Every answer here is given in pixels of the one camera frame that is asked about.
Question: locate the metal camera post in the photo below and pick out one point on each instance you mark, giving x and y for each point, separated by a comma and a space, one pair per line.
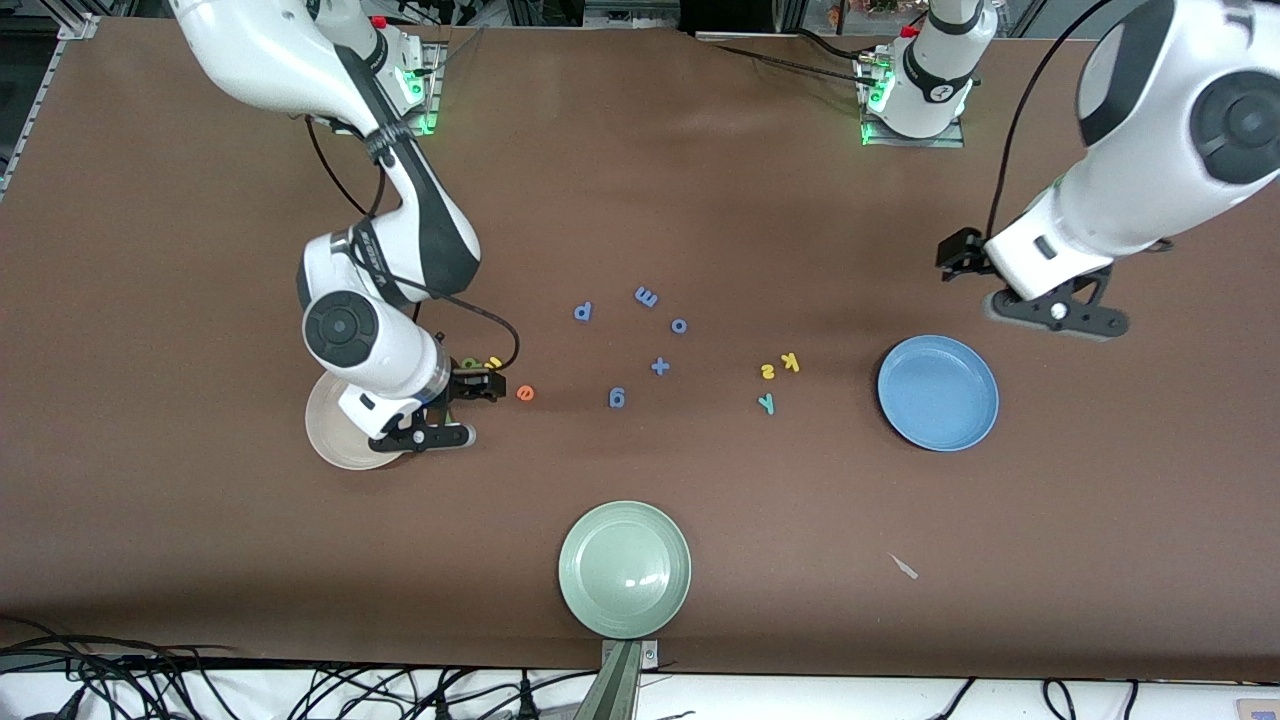
620, 685

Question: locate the beige box corner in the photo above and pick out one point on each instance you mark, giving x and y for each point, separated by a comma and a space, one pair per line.
1260, 710

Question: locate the brown table cover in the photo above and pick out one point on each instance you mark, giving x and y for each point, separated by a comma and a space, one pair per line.
200, 560

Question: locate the blue foam letter m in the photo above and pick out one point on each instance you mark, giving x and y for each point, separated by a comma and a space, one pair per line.
646, 297

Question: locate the aluminium frame rail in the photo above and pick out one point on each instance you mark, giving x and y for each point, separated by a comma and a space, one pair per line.
80, 25

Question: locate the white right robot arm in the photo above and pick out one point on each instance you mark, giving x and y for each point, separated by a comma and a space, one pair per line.
250, 50

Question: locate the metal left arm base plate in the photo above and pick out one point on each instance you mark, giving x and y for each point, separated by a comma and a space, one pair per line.
905, 142

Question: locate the beige brown round plate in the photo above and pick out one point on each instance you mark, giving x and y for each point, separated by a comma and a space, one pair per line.
335, 440

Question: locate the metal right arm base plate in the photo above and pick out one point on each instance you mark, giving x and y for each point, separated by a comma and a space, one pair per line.
432, 90

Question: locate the white tape scrap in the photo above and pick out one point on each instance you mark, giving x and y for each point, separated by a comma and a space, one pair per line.
904, 567

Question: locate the blue round plate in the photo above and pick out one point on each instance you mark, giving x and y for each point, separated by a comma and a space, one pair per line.
938, 393

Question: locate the pale green round plate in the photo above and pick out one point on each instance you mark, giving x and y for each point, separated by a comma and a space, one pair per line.
625, 570

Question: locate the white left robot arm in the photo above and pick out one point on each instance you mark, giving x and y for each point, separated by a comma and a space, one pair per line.
1150, 190

